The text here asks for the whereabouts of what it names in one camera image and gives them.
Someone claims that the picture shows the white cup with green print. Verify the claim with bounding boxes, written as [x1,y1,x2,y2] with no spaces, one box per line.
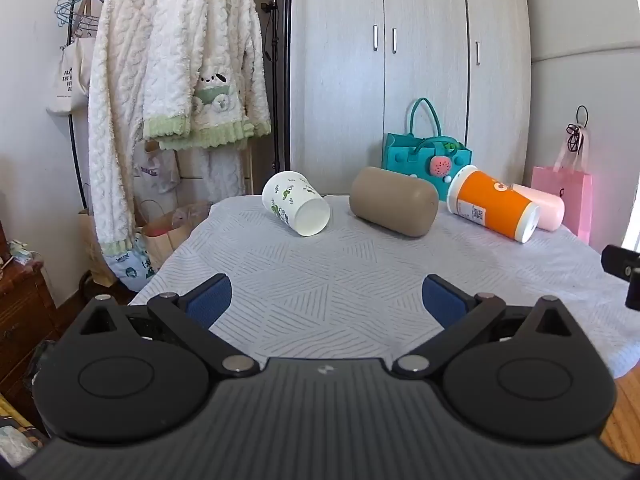
[262,170,331,238]

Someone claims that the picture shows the brown wooden cabinet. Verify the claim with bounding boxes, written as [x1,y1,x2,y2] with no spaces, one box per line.
[0,251,64,413]

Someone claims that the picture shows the watermelon bag charm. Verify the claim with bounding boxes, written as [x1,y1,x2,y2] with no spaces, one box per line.
[428,156,456,184]

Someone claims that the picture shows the blue printed white bag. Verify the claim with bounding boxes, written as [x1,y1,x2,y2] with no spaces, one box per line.
[102,236,162,294]

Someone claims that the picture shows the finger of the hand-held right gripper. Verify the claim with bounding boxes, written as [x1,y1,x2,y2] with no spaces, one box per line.
[601,243,640,312]

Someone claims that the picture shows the orange cup with white lid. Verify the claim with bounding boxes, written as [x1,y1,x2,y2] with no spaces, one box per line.
[447,164,541,244]

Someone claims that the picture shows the white patterned table cloth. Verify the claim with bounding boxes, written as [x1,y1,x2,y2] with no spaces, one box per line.
[128,192,640,382]

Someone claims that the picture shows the brown cup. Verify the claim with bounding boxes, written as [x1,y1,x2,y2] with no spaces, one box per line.
[349,166,440,239]

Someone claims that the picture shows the brown paper bag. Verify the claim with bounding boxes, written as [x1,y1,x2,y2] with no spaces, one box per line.
[141,199,211,272]
[77,207,119,287]

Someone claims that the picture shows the white canvas tote bag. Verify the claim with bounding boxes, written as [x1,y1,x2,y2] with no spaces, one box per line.
[46,0,102,117]

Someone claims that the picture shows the pink cup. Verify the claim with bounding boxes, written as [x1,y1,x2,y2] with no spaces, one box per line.
[512,183,566,232]

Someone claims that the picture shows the pink paper gift bag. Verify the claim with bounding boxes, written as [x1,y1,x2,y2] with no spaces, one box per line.
[530,105,594,244]

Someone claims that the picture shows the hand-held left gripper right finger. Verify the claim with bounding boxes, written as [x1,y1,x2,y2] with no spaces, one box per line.
[392,274,589,381]

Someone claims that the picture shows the white fluffy jacket green trim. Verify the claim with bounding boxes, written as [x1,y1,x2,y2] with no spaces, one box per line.
[142,0,273,152]

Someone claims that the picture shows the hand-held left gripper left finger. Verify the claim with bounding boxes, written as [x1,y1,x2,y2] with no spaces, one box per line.
[65,273,261,381]

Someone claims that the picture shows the white fluffy robe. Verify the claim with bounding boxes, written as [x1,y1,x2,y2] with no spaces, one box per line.
[88,0,168,267]

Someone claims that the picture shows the blue wire hangers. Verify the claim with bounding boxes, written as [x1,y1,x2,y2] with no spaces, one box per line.
[54,0,110,37]

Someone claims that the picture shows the black clothes rack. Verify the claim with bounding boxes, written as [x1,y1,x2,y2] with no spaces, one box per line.
[67,0,173,288]

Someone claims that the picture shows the purple printed white bag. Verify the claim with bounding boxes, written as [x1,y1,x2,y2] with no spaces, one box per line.
[132,147,181,197]

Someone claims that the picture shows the white wardrobe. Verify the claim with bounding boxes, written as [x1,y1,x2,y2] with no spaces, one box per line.
[289,0,532,197]

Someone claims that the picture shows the teal tote bag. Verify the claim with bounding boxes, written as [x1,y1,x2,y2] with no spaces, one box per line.
[382,97,472,203]

